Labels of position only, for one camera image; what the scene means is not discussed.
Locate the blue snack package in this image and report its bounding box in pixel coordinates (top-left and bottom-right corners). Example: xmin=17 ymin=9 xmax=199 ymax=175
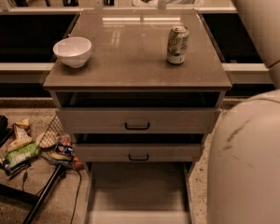
xmin=55 ymin=144 xmax=73 ymax=157

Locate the middle grey drawer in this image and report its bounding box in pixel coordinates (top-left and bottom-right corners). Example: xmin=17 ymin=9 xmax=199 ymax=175
xmin=74 ymin=133 xmax=203 ymax=162

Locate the light green snack bag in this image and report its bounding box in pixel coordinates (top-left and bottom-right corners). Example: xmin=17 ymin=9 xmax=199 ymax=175
xmin=7 ymin=143 xmax=40 ymax=168

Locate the black wire basket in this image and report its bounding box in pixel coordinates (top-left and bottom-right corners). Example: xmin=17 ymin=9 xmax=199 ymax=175
xmin=36 ymin=116 xmax=74 ymax=164

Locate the grey drawer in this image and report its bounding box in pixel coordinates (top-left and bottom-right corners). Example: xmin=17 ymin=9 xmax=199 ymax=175
xmin=54 ymin=91 xmax=222 ymax=134
xmin=74 ymin=133 xmax=203 ymax=162
xmin=85 ymin=162 xmax=194 ymax=224

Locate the grey drawer cabinet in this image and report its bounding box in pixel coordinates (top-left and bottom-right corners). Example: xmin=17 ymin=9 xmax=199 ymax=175
xmin=44 ymin=9 xmax=231 ymax=214

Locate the white brown chip bag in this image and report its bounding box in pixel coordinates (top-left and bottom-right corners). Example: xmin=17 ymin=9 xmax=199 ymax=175
xmin=7 ymin=119 xmax=33 ymax=152

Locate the green white soda can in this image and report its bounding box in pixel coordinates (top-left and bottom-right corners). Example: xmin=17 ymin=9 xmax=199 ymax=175
xmin=167 ymin=25 xmax=189 ymax=64

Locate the top grey drawer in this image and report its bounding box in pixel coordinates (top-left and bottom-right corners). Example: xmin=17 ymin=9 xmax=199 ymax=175
xmin=54 ymin=91 xmax=222 ymax=134

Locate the clear plastic bin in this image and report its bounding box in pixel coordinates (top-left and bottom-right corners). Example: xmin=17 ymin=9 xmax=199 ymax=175
xmin=132 ymin=0 xmax=203 ymax=7

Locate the black power cable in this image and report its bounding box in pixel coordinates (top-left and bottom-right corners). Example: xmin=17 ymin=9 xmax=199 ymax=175
xmin=21 ymin=168 xmax=83 ymax=224

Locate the bottom grey drawer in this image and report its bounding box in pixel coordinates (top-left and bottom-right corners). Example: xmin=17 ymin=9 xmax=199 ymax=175
xmin=85 ymin=162 xmax=194 ymax=224

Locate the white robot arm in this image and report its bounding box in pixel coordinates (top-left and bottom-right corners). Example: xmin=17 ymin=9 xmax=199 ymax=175
xmin=207 ymin=0 xmax=280 ymax=224

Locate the white ceramic bowl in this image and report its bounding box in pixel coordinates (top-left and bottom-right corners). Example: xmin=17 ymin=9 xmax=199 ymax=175
xmin=53 ymin=36 xmax=91 ymax=68

